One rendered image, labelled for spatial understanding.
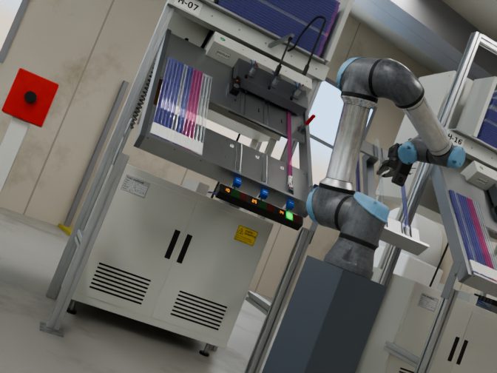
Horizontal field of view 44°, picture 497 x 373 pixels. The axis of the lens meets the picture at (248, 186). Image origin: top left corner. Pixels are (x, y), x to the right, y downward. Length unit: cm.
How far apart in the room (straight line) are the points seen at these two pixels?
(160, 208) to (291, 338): 88
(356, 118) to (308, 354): 72
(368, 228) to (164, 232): 96
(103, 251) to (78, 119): 300
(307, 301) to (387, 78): 69
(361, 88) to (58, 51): 373
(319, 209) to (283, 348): 43
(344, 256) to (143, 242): 95
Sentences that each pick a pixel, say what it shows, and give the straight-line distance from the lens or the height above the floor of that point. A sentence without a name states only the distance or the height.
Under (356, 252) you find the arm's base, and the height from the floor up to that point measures 61.
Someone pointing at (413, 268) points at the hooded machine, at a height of 78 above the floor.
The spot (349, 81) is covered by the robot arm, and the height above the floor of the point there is 109.
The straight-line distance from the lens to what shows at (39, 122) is 224.
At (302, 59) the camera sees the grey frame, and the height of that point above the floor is 135.
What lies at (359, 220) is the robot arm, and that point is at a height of 70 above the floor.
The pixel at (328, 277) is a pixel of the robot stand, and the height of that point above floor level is 51.
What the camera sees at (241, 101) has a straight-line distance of 258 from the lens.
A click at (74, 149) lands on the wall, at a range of 538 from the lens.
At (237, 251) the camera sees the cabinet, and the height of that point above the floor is 46.
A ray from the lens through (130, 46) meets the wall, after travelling 551.
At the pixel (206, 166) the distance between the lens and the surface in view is 219.
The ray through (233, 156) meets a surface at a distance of 229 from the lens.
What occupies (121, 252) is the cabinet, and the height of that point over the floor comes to 29.
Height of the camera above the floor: 55
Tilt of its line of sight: 4 degrees up
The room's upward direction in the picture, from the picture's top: 22 degrees clockwise
